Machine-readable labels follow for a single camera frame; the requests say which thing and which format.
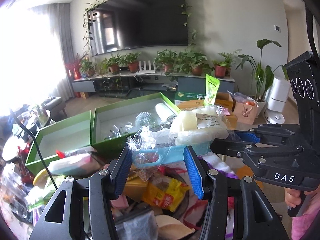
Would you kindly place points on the tall potted leafy plant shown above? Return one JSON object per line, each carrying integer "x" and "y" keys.
{"x": 262, "y": 75}

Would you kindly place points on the small potted plant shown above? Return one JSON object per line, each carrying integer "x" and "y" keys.
{"x": 40, "y": 110}

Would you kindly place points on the white slatted rack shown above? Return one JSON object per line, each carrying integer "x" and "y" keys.
{"x": 146, "y": 66}

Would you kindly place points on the yellow round lid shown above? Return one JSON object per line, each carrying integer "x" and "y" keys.
{"x": 41, "y": 177}

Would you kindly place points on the clear plastic wrap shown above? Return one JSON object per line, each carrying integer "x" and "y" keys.
{"x": 142, "y": 140}

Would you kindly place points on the person's right forearm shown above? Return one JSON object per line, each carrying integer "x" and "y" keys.
{"x": 310, "y": 220}

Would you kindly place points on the green cardboard box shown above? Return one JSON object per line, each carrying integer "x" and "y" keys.
{"x": 32, "y": 160}
{"x": 112, "y": 146}

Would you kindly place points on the yellow red snack packet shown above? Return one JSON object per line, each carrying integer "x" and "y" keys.
{"x": 165, "y": 192}

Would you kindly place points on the grey zip bag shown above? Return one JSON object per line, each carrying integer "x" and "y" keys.
{"x": 140, "y": 225}

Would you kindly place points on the person's right hand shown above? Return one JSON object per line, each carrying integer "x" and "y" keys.
{"x": 292, "y": 199}

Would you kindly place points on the brown cardboard box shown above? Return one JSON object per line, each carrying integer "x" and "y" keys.
{"x": 223, "y": 100}

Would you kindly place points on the row of potted green plants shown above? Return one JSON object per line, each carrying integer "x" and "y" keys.
{"x": 195, "y": 63}

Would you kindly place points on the pink plastic toy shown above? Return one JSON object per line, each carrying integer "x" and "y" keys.
{"x": 120, "y": 201}

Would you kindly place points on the white paper roll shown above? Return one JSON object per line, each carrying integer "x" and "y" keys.
{"x": 163, "y": 111}

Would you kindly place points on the green standing pouch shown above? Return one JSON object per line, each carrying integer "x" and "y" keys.
{"x": 211, "y": 90}

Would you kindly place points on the green trailing vine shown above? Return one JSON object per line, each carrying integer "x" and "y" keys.
{"x": 86, "y": 30}

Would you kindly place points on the red flower arrangement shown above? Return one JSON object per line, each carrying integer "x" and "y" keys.
{"x": 72, "y": 66}

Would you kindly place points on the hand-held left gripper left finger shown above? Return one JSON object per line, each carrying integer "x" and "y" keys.
{"x": 123, "y": 170}

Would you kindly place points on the grey sheer curtain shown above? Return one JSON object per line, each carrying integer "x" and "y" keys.
{"x": 62, "y": 42}

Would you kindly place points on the green white carton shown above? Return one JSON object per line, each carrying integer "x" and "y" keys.
{"x": 190, "y": 96}

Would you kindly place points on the round side table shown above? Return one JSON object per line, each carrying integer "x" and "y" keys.
{"x": 10, "y": 152}

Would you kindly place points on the beige cloth pouch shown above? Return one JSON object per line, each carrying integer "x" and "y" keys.
{"x": 172, "y": 226}

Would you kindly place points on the white robot vacuum dock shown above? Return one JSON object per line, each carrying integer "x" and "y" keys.
{"x": 273, "y": 116}

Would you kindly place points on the wall switch panel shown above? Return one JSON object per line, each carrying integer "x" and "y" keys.
{"x": 277, "y": 28}

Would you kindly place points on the white air purifier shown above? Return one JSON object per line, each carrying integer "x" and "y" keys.
{"x": 278, "y": 92}

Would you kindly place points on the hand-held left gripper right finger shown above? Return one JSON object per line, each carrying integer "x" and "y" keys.
{"x": 192, "y": 172}

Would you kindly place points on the white sponge pack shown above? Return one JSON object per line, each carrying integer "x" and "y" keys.
{"x": 200, "y": 125}

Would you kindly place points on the grey armchair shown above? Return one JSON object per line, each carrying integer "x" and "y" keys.
{"x": 53, "y": 103}

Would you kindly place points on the grey television cabinet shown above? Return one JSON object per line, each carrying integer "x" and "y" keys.
{"x": 83, "y": 86}

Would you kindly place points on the black wall television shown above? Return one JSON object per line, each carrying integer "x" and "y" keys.
{"x": 140, "y": 20}

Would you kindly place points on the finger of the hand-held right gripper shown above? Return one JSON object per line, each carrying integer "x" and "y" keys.
{"x": 250, "y": 137}
{"x": 225, "y": 146}

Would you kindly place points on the clear glass pieces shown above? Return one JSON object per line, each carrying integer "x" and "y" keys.
{"x": 120, "y": 130}

